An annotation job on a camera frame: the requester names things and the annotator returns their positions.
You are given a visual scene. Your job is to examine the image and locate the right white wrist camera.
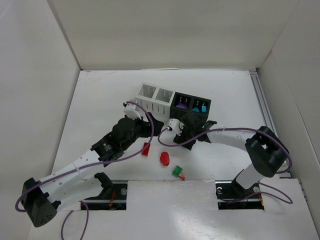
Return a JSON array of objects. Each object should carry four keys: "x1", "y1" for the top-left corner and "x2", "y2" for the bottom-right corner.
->
[{"x1": 167, "y1": 118, "x2": 185, "y2": 136}]

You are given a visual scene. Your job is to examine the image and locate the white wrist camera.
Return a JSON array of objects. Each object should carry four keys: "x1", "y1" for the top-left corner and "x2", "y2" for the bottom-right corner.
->
[
  {"x1": 167, "y1": 118, "x2": 185, "y2": 136},
  {"x1": 123, "y1": 102, "x2": 142, "y2": 120}
]

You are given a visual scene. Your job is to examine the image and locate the purple cable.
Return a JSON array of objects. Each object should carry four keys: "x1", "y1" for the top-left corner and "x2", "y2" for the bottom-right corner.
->
[
  {"x1": 157, "y1": 126, "x2": 294, "y2": 205},
  {"x1": 14, "y1": 100, "x2": 155, "y2": 240}
]

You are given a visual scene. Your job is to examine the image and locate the white double container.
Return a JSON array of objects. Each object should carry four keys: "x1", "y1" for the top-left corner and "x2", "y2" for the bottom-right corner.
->
[{"x1": 135, "y1": 82, "x2": 176, "y2": 120}]

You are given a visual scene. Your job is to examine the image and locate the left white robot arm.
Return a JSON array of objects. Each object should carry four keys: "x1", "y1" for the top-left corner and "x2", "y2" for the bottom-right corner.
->
[{"x1": 16, "y1": 112, "x2": 164, "y2": 228}]

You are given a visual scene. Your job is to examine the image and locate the small red lego piece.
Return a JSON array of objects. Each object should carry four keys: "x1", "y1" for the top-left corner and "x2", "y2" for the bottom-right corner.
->
[{"x1": 178, "y1": 172, "x2": 185, "y2": 180}]

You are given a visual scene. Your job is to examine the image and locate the blue rectangular lego brick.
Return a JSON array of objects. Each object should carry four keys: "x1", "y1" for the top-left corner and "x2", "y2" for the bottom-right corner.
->
[{"x1": 201, "y1": 105, "x2": 207, "y2": 113}]

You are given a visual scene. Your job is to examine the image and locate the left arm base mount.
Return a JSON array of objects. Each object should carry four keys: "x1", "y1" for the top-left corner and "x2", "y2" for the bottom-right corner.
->
[{"x1": 84, "y1": 172, "x2": 128, "y2": 211}]

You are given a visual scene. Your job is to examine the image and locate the black double container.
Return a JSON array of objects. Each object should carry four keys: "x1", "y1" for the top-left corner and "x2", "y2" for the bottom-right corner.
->
[{"x1": 169, "y1": 92, "x2": 212, "y2": 120}]

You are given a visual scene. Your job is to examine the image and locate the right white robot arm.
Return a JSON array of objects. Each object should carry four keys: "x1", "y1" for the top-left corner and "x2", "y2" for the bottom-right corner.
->
[{"x1": 168, "y1": 113, "x2": 289, "y2": 195}]

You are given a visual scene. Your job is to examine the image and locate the purple oval lego piece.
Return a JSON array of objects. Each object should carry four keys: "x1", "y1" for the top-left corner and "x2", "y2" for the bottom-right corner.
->
[{"x1": 176, "y1": 103, "x2": 188, "y2": 110}]

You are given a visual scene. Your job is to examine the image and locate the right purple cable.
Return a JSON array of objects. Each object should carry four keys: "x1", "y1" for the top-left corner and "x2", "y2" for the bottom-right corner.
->
[{"x1": 157, "y1": 126, "x2": 294, "y2": 205}]

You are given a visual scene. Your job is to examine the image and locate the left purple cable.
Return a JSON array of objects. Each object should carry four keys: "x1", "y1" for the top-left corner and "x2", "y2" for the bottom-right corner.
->
[{"x1": 14, "y1": 100, "x2": 155, "y2": 240}]

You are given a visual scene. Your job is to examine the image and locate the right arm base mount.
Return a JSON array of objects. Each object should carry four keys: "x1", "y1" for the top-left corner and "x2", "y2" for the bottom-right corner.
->
[{"x1": 215, "y1": 180, "x2": 265, "y2": 210}]

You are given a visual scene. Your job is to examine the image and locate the red oval lego piece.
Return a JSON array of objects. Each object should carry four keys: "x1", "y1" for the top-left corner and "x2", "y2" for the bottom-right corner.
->
[{"x1": 160, "y1": 151, "x2": 170, "y2": 167}]

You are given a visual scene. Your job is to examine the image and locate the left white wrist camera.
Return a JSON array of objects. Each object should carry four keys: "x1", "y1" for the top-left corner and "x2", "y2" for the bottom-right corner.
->
[{"x1": 123, "y1": 102, "x2": 142, "y2": 120}]

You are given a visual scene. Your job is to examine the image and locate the green square lego brick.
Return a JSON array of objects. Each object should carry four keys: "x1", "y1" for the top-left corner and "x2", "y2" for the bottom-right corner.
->
[{"x1": 171, "y1": 165, "x2": 183, "y2": 177}]

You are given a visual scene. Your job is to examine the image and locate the teal round lego piece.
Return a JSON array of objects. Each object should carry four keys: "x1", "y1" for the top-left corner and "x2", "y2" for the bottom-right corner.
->
[{"x1": 192, "y1": 107, "x2": 200, "y2": 113}]

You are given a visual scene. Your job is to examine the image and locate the red rectangular lego brick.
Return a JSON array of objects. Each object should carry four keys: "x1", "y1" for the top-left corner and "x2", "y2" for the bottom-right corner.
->
[{"x1": 141, "y1": 142, "x2": 150, "y2": 157}]

